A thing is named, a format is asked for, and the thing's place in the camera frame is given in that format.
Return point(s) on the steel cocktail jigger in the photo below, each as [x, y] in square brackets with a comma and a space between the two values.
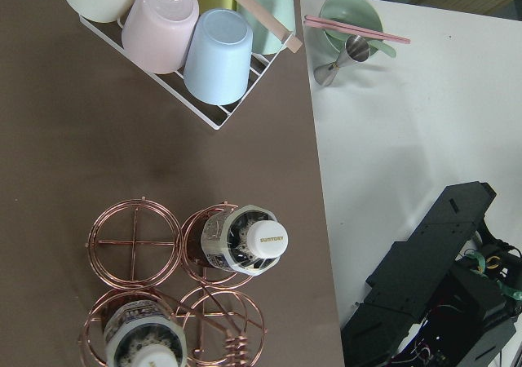
[355, 50]

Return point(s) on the copper wire bottle basket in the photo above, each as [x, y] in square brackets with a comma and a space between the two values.
[231, 329]

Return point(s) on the pink chopsticks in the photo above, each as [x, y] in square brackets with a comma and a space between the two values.
[322, 23]

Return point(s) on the white wire cup rack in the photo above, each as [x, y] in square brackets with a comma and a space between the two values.
[214, 115]

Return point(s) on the green leaf shaped dish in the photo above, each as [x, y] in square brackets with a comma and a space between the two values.
[356, 12]

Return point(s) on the green cup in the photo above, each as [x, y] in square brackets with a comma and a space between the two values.
[264, 42]

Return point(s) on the light blue cup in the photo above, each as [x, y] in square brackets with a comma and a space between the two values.
[218, 63]

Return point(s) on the tea bottle white cap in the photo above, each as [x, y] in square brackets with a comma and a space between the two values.
[139, 333]
[247, 240]

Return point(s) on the pink cup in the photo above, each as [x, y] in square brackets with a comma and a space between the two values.
[157, 33]

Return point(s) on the black device on side table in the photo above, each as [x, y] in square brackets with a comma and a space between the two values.
[450, 295]

